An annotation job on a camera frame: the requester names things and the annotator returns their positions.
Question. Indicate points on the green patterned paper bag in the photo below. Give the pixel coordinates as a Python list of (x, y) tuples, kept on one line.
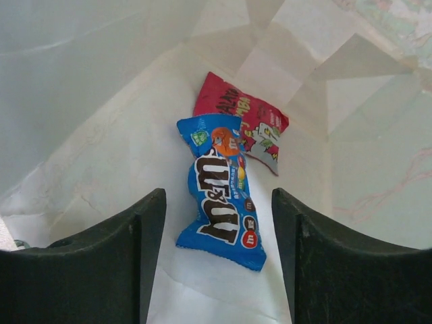
[(91, 92)]

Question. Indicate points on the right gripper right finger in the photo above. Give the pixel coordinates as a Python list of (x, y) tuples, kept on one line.
[(334, 274)]

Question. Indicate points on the red snack packet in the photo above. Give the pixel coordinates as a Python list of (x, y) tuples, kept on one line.
[(262, 123)]

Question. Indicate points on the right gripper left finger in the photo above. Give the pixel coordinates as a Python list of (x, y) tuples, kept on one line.
[(103, 274)]

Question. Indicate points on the blue colourful snack packet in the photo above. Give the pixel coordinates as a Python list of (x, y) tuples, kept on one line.
[(226, 224)]

